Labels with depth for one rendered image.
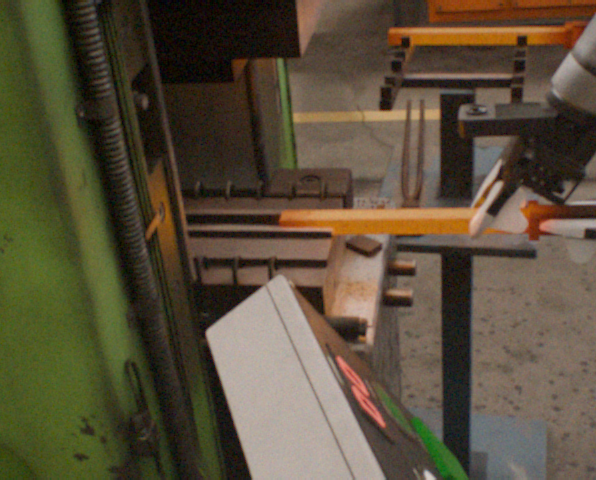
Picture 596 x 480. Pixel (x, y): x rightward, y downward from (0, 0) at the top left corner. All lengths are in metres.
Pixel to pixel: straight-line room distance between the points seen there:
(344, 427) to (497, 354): 1.99
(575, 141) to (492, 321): 1.60
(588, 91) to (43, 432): 0.68
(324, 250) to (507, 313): 1.61
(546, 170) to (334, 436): 0.61
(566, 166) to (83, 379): 0.60
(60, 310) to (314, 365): 0.26
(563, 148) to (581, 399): 1.39
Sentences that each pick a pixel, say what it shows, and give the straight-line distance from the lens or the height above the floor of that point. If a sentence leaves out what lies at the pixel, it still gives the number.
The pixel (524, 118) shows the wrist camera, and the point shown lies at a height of 1.15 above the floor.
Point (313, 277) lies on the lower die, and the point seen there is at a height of 0.98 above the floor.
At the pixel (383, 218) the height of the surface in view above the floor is 1.01.
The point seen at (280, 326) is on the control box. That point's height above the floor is 1.19.
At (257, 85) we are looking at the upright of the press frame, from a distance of 1.38.
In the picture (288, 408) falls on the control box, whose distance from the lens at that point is 0.62.
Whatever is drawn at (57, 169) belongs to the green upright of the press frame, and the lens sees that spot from 0.73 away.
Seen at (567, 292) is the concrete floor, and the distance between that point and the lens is 2.82.
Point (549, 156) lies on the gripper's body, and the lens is 1.10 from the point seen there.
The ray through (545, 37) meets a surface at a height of 1.03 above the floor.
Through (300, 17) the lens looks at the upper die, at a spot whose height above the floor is 1.31.
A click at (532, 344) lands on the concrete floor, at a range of 2.60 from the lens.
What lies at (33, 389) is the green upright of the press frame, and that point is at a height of 1.08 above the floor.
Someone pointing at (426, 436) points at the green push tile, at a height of 1.04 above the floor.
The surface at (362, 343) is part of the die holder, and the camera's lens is 1.11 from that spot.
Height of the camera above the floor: 1.60
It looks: 31 degrees down
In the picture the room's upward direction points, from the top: 6 degrees counter-clockwise
